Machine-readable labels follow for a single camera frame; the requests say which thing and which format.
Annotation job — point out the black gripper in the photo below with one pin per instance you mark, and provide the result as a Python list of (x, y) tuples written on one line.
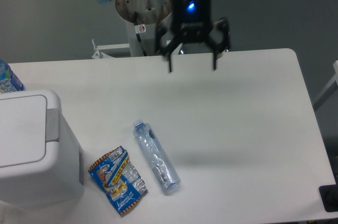
[(191, 23)]

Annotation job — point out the white trash can lid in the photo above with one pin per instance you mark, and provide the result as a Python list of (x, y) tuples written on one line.
[(24, 127)]

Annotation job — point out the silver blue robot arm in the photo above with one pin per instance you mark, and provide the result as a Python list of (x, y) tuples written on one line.
[(160, 27)]

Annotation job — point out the white trash can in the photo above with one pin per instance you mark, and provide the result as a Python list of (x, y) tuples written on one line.
[(57, 177)]

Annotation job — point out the clear plastic water bottle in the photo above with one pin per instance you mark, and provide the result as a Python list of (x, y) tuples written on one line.
[(156, 157)]

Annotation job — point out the blue crumpled snack wrapper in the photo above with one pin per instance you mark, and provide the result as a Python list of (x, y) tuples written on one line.
[(119, 180)]

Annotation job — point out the blue labelled bottle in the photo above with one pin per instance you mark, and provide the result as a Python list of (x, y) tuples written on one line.
[(9, 80)]

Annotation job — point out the black table clamp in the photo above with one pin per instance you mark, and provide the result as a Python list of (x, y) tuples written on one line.
[(328, 195)]

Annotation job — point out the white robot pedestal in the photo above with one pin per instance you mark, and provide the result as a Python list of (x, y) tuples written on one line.
[(141, 16)]

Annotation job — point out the white pedestal base frame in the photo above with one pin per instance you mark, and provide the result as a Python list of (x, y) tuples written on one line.
[(122, 50)]

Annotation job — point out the white frame at right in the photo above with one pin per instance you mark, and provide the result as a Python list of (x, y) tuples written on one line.
[(329, 88)]

